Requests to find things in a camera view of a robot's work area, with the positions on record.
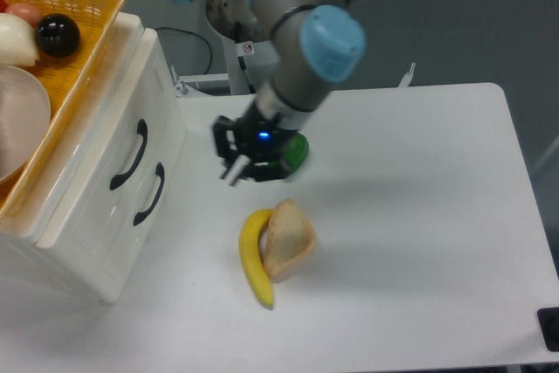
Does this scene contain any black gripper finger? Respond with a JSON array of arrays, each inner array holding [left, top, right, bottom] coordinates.
[[251, 161, 297, 183], [212, 115, 252, 187]]

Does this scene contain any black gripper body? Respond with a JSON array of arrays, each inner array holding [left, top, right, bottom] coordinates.
[[237, 100, 299, 163]]

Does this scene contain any white top drawer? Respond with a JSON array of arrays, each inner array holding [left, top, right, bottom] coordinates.
[[38, 29, 184, 260]]

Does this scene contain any white drawer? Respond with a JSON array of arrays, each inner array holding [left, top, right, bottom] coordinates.
[[93, 127, 185, 302], [38, 29, 184, 260]]

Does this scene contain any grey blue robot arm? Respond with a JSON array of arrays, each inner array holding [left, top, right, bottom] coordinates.
[[175, 0, 367, 184]]

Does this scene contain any white drawer cabinet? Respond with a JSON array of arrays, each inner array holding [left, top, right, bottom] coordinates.
[[1, 13, 185, 302]]

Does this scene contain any white lower drawer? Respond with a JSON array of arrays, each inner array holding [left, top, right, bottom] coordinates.
[[93, 127, 185, 302]]

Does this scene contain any green bell pepper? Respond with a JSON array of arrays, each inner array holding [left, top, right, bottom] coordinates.
[[279, 133, 310, 179]]

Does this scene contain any yellow banana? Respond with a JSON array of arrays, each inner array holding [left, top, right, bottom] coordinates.
[[238, 209, 274, 309]]

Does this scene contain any triangular toast sandwich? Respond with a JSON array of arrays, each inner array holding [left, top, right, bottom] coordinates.
[[263, 199, 317, 278]]

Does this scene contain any orange woven basket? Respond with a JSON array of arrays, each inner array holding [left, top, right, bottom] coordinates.
[[1, 0, 125, 221]]

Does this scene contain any black ball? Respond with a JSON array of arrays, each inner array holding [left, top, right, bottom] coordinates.
[[34, 13, 81, 59]]

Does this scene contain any white onion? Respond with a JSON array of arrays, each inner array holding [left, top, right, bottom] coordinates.
[[1, 13, 39, 68]]

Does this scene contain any pink round fruit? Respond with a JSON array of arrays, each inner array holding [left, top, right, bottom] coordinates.
[[4, 3, 43, 27]]

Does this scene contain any black table corner socket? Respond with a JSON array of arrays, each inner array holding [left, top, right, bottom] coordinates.
[[537, 307, 559, 352]]

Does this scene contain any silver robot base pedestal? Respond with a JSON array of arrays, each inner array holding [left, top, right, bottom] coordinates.
[[205, 0, 279, 94]]

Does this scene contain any black cable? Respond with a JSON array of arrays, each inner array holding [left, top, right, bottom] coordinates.
[[155, 26, 213, 76]]

